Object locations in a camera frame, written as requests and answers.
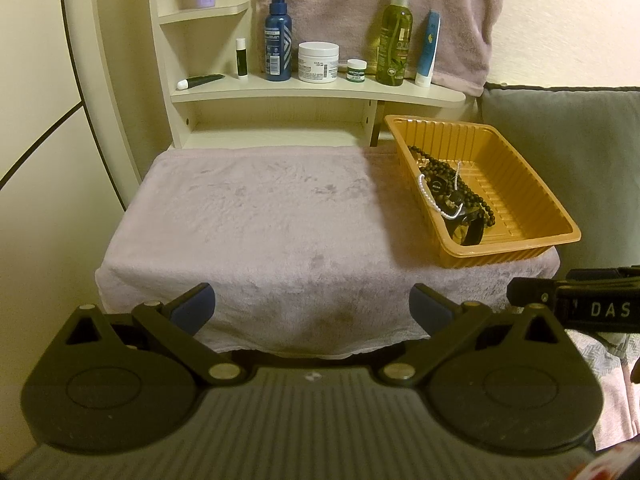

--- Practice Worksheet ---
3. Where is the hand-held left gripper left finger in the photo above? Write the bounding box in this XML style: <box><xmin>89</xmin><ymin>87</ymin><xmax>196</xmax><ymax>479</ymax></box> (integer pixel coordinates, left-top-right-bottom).
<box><xmin>62</xmin><ymin>282</ymin><xmax>242</xmax><ymax>387</ymax></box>

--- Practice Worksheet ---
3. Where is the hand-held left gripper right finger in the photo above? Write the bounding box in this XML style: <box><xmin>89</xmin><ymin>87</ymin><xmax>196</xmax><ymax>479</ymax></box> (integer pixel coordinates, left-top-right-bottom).
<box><xmin>377</xmin><ymin>283</ymin><xmax>564</xmax><ymax>387</ymax></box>

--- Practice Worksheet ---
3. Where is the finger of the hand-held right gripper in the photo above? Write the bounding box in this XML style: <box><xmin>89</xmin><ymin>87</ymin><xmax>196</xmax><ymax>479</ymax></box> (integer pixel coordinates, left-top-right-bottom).
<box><xmin>565</xmin><ymin>266</ymin><xmax>640</xmax><ymax>287</ymax></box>
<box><xmin>507</xmin><ymin>276</ymin><xmax>565</xmax><ymax>312</ymax></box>

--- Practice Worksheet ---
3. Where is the gold watch with dark strap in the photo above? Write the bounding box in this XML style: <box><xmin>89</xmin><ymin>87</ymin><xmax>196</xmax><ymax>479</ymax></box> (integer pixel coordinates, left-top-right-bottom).
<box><xmin>447</xmin><ymin>210</ymin><xmax>487</xmax><ymax>247</ymax></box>

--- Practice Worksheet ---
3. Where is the yellow plastic tray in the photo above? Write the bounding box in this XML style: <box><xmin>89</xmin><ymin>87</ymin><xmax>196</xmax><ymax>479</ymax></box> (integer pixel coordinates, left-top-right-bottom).
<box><xmin>384</xmin><ymin>115</ymin><xmax>582</xmax><ymax>271</ymax></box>

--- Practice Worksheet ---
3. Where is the long dark bead necklace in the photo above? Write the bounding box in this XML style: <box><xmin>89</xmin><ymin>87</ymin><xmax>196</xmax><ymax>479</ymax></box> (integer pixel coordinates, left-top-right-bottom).
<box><xmin>407</xmin><ymin>145</ymin><xmax>502</xmax><ymax>230</ymax></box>

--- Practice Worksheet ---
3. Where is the white pearl necklace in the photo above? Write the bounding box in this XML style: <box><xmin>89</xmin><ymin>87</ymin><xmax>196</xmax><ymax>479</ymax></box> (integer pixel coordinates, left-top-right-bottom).
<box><xmin>417</xmin><ymin>161</ymin><xmax>463</xmax><ymax>221</ymax></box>

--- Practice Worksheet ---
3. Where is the floral cloth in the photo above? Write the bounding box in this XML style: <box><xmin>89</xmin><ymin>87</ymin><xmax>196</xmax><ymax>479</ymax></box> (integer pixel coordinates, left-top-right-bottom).
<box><xmin>565</xmin><ymin>330</ymin><xmax>640</xmax><ymax>451</ymax></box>

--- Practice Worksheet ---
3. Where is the pale purple table towel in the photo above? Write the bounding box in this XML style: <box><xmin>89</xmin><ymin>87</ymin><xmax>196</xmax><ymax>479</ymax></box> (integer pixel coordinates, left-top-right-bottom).
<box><xmin>95</xmin><ymin>146</ymin><xmax>561</xmax><ymax>359</ymax></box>

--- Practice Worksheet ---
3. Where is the grey cushion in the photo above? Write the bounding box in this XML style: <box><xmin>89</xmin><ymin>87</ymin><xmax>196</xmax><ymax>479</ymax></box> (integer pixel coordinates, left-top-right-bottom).
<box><xmin>477</xmin><ymin>82</ymin><xmax>640</xmax><ymax>281</ymax></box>

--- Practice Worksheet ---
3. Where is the cream wooden shelf unit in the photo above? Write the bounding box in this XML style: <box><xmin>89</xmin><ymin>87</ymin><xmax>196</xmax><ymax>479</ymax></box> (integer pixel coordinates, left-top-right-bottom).
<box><xmin>147</xmin><ymin>0</ymin><xmax>467</xmax><ymax>150</ymax></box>

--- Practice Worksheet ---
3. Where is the black tube with white cap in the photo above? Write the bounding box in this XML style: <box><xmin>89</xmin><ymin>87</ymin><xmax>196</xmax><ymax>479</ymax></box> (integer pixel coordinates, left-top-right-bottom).
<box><xmin>176</xmin><ymin>74</ymin><xmax>226</xmax><ymax>90</ymax></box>

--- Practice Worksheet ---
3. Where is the cream curved side panel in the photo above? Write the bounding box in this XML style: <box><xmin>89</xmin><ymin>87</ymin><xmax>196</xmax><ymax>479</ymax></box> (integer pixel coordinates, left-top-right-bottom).
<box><xmin>57</xmin><ymin>0</ymin><xmax>143</xmax><ymax>206</ymax></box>

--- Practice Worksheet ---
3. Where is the blue and white tube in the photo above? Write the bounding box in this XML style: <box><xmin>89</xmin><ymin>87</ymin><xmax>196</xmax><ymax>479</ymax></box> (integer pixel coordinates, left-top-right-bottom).
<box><xmin>415</xmin><ymin>9</ymin><xmax>442</xmax><ymax>88</ymax></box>

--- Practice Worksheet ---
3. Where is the white cream jar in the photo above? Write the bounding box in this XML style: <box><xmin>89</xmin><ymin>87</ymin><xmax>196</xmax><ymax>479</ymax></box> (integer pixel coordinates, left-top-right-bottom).
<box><xmin>298</xmin><ymin>41</ymin><xmax>340</xmax><ymax>84</ymax></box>

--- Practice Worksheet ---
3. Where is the green spray bottle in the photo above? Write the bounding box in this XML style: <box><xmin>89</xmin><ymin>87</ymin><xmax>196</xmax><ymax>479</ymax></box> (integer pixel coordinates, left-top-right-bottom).
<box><xmin>376</xmin><ymin>0</ymin><xmax>415</xmax><ymax>87</ymax></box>

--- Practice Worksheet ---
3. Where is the blue spray bottle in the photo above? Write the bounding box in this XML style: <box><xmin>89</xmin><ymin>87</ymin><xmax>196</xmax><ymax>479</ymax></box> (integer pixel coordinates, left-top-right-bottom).
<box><xmin>265</xmin><ymin>0</ymin><xmax>293</xmax><ymax>82</ymax></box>

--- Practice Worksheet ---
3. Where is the hanging mauve towel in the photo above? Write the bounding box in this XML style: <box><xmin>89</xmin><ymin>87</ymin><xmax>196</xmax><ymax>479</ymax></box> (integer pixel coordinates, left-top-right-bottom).
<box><xmin>255</xmin><ymin>0</ymin><xmax>506</xmax><ymax>97</ymax></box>

